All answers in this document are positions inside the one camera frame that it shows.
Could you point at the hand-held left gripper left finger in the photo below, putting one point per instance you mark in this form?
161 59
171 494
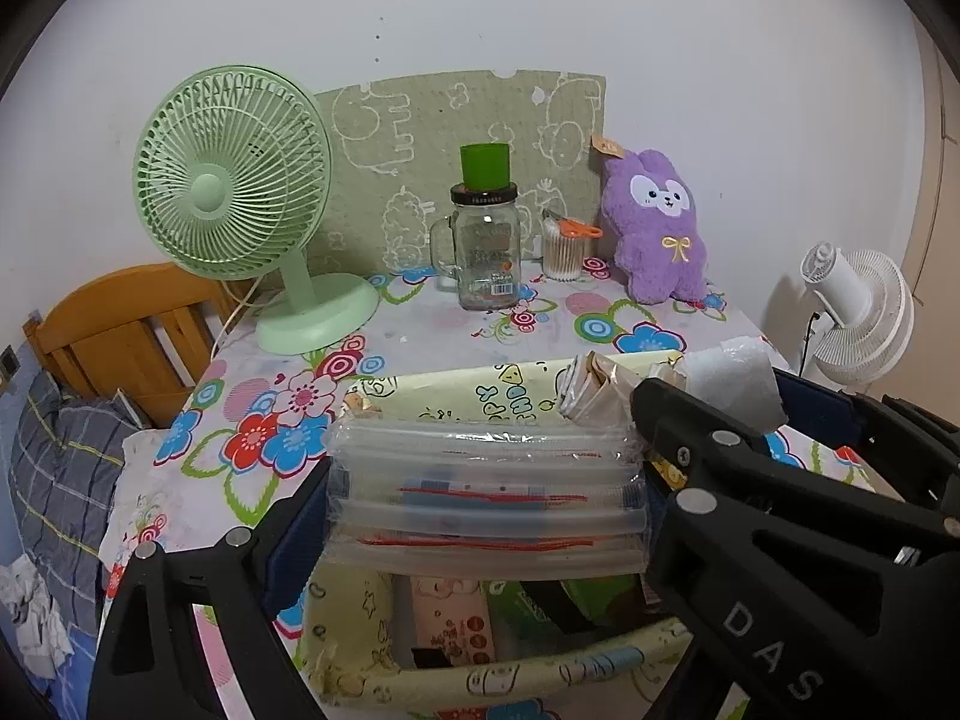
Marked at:
296 540

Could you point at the cotton swab jar orange lid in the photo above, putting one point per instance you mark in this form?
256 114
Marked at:
562 251

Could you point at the floral tablecloth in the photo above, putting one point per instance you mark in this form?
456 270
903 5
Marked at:
262 405

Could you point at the green plastic cup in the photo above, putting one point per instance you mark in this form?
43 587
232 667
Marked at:
485 165

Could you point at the green packet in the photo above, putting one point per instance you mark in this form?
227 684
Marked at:
604 596

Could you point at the white circulator fan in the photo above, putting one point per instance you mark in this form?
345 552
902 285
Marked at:
862 315

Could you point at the white crumpled cloth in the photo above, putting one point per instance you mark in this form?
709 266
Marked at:
34 615

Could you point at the wooden bed headboard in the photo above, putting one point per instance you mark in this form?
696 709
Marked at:
120 345

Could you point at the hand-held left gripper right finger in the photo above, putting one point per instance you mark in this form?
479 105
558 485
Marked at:
655 495

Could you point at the green desk fan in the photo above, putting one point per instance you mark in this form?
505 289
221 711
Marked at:
225 187

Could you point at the pink packet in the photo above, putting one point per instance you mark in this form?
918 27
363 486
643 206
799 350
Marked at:
446 619

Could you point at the wall socket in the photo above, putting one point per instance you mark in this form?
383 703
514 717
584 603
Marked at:
9 364

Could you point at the beige door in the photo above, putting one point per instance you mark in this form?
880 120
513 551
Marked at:
937 187

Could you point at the blue bed sheet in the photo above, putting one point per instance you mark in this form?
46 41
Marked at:
75 660

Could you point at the yellow cartoon print storage box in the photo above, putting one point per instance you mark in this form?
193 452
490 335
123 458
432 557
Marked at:
450 390

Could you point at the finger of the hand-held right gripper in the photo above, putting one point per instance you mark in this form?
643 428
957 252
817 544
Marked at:
697 435
817 401

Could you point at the green cartoon print board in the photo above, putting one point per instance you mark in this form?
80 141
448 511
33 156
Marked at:
450 127

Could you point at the glass mug jar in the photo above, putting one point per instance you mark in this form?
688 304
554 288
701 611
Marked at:
484 255

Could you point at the purple plush bunny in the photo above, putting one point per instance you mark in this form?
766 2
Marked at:
660 225

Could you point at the grey plaid pillow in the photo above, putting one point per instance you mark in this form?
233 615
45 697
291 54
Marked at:
60 480

